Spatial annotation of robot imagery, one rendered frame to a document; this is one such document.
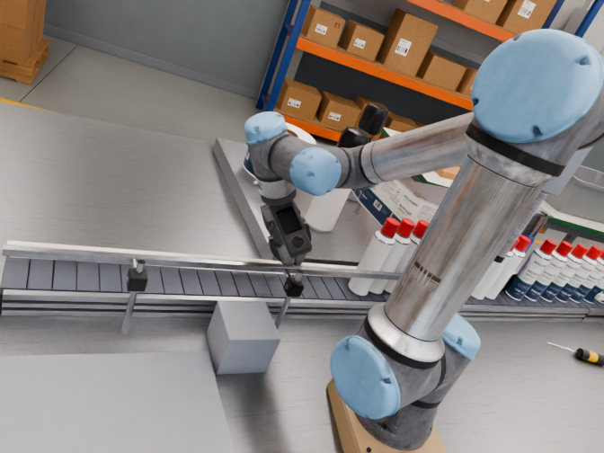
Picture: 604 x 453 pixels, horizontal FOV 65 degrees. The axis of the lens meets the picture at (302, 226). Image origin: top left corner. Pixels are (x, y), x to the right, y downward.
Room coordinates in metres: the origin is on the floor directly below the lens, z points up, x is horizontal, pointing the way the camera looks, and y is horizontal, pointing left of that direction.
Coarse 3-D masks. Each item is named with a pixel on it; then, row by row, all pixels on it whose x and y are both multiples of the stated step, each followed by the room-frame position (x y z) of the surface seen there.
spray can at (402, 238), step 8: (400, 224) 1.02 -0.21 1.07; (408, 224) 1.01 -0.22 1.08; (400, 232) 1.01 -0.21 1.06; (408, 232) 1.01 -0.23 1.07; (400, 240) 1.00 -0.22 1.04; (408, 240) 1.01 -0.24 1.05; (392, 248) 1.00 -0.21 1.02; (400, 248) 1.00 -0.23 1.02; (392, 256) 1.00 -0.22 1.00; (400, 256) 1.00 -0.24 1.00; (384, 264) 1.00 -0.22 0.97; (392, 264) 1.00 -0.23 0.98; (376, 280) 1.00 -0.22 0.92; (384, 280) 1.00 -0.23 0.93; (376, 288) 1.00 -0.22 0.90; (384, 288) 1.01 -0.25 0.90
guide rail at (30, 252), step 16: (16, 256) 0.57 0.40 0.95; (32, 256) 0.58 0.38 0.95; (48, 256) 0.59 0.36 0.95; (64, 256) 0.61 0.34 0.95; (80, 256) 0.62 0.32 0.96; (96, 256) 0.63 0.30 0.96; (112, 256) 0.65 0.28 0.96; (128, 256) 0.66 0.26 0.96; (144, 256) 0.68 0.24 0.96; (160, 256) 0.70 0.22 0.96; (304, 272) 0.85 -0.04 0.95; (320, 272) 0.87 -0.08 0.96; (336, 272) 0.90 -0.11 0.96; (352, 272) 0.92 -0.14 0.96; (368, 272) 0.94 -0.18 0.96; (384, 272) 0.97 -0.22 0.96
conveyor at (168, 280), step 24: (24, 264) 0.63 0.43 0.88; (48, 264) 0.65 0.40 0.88; (72, 264) 0.68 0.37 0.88; (96, 264) 0.71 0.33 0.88; (120, 264) 0.73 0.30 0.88; (0, 288) 0.56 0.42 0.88; (24, 288) 0.58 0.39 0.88; (48, 288) 0.60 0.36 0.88; (72, 288) 0.63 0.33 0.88; (96, 288) 0.65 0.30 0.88; (120, 288) 0.67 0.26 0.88; (168, 288) 0.72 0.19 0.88; (192, 288) 0.75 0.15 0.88; (216, 288) 0.78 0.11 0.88; (240, 288) 0.81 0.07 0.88; (264, 288) 0.85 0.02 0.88; (312, 288) 0.92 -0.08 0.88; (336, 288) 0.96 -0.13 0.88
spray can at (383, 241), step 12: (384, 228) 0.98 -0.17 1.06; (396, 228) 0.98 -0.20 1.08; (372, 240) 0.98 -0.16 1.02; (384, 240) 0.97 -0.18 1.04; (372, 252) 0.97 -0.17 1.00; (384, 252) 0.96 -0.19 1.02; (360, 264) 0.98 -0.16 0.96; (372, 264) 0.96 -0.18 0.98; (348, 288) 0.98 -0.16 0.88; (360, 288) 0.96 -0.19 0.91
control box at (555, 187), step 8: (576, 152) 0.94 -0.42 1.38; (584, 152) 0.94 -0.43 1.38; (576, 160) 0.94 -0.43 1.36; (568, 168) 0.94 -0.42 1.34; (576, 168) 0.94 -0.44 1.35; (560, 176) 0.94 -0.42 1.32; (568, 176) 0.94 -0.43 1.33; (552, 184) 0.94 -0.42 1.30; (560, 184) 0.94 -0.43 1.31; (552, 192) 0.94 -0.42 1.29; (560, 192) 0.94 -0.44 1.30
